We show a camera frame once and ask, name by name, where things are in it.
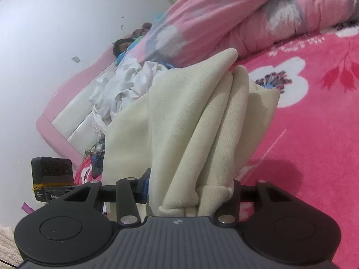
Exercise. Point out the white clothes pile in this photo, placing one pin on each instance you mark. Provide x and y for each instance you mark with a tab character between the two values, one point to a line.
126	84

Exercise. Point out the dark clothes pile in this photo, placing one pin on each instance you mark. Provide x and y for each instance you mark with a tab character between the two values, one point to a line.
96	157

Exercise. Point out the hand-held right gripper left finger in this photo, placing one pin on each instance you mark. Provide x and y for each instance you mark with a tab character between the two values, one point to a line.
144	191

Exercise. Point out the purple strip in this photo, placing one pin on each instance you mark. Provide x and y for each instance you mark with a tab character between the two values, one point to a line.
27	208

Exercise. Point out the pink and white headboard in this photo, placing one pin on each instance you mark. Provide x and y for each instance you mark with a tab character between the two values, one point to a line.
75	117

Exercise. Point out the pink grey floral quilt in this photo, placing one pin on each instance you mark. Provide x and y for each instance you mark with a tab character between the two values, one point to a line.
224	11

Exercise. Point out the cream zip jacket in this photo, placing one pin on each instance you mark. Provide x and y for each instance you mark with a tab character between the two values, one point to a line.
196	117

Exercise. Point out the pink flower-print blanket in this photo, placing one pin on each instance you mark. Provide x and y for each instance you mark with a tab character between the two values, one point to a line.
308	131

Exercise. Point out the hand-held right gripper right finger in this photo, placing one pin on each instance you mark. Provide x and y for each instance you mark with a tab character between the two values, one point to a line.
233	201

